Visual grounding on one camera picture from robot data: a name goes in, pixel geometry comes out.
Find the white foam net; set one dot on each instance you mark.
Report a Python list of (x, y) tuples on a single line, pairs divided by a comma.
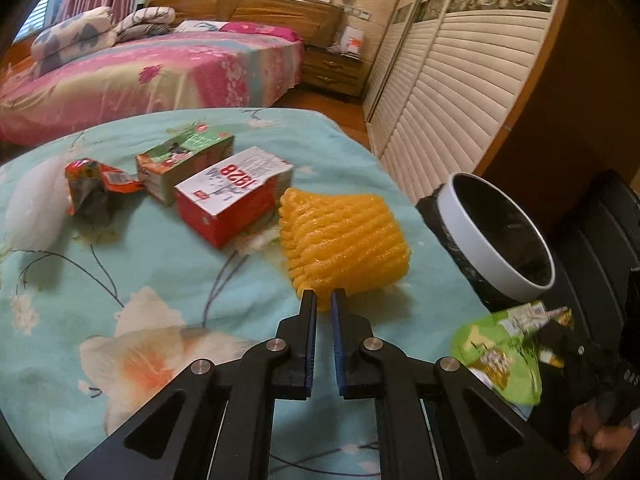
[(35, 205)]

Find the black chair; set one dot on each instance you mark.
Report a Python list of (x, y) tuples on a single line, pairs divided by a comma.
[(595, 260)]

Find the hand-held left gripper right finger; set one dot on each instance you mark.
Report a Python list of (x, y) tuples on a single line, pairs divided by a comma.
[(340, 345)]

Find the white rimmed trash bin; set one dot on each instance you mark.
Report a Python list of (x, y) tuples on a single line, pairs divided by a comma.
[(480, 255)]

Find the white pillow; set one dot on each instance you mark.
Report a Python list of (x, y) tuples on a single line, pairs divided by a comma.
[(200, 26)]

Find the louvered door wardrobe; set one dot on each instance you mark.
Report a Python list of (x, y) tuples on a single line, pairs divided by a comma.
[(450, 85)]

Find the wooden nightstand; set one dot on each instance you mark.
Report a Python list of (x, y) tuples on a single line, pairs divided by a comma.
[(330, 72)]

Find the folded blue heart quilt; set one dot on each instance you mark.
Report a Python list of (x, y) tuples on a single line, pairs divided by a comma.
[(75, 35)]

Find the pink floral pillow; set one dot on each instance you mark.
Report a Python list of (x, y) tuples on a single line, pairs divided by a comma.
[(265, 30)]

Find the wall switch panel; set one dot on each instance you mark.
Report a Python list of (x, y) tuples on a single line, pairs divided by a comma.
[(357, 12)]

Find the yellow foam fruit net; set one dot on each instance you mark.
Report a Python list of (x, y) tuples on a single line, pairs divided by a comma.
[(340, 245)]

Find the wooden headboard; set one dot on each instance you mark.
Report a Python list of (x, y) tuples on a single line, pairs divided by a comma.
[(280, 10)]

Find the bed with pink floral sheet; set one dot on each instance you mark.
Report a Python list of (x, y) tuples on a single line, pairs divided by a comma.
[(150, 75)]

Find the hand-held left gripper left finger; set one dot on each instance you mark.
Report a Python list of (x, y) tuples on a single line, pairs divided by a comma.
[(311, 340)]

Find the red snack packet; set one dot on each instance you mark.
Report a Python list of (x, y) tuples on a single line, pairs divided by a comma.
[(100, 175)]

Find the window with blinds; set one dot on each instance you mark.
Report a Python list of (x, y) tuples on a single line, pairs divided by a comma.
[(45, 12)]

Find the person's right hand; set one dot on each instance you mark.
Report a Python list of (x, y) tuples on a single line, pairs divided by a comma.
[(600, 445)]

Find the folded white patterned quilt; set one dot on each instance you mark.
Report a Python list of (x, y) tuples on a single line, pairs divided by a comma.
[(145, 22)]

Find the green snack bag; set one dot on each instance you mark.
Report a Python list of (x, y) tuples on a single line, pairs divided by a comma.
[(505, 360)]

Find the white box with orange label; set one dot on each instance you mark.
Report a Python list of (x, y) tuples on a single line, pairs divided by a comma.
[(352, 40)]

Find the red and white carton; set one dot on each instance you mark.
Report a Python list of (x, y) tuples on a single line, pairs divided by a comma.
[(220, 210)]

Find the green drink carton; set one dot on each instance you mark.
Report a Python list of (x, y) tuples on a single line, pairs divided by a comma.
[(185, 155)]

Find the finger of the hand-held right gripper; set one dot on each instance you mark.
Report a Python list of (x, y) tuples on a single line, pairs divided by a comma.
[(552, 345)]

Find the teal floral tablecloth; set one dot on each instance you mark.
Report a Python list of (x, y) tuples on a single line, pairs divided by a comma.
[(150, 270)]

